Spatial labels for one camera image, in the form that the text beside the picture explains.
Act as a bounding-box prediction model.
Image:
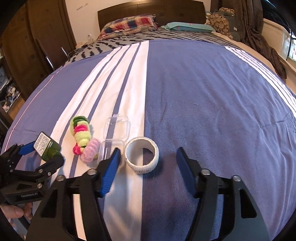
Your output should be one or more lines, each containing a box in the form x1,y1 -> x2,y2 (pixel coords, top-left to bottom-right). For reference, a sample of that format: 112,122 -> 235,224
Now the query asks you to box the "teal pillow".
162,22 -> 215,33

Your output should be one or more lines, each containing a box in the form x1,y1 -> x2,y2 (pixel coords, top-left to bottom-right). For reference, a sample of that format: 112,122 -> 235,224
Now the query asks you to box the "blue white striped bedspread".
3,40 -> 295,240

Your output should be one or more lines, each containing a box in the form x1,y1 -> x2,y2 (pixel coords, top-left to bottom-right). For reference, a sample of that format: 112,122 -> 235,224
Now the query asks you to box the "plaid pillow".
97,15 -> 158,40

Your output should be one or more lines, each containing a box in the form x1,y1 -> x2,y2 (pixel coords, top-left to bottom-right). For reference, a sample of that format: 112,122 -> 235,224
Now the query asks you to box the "wooden wardrobe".
0,0 -> 77,100

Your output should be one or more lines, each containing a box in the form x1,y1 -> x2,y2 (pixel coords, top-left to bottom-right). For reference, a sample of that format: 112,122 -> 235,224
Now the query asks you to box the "clear plastic case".
97,114 -> 130,168

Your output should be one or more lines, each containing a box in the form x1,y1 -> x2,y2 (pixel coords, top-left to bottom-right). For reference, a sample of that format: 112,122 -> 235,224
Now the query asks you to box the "colourful pipe cleaner bundle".
69,115 -> 101,164

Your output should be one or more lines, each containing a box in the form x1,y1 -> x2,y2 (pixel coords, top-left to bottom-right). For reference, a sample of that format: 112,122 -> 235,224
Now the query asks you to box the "dark wooden headboard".
97,0 -> 206,30

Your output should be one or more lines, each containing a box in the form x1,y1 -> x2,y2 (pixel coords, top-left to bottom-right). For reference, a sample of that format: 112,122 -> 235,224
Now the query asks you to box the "white tape roll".
125,137 -> 159,175

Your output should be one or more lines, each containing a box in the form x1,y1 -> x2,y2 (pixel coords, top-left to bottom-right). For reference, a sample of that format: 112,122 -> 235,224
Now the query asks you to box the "person left hand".
1,203 -> 33,220

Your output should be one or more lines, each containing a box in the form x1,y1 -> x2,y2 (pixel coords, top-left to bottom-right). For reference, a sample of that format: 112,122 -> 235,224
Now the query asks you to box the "patterned cushion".
206,8 -> 241,42

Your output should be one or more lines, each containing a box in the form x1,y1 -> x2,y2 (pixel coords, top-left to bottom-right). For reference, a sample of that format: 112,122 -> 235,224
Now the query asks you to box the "brown curtain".
222,0 -> 287,79

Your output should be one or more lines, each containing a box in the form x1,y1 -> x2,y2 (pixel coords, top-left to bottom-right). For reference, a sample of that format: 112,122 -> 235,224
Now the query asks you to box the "black white patterned blanket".
65,28 -> 238,65

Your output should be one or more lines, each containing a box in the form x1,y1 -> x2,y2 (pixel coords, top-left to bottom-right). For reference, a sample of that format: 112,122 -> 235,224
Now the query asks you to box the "green bottle with label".
33,132 -> 61,162

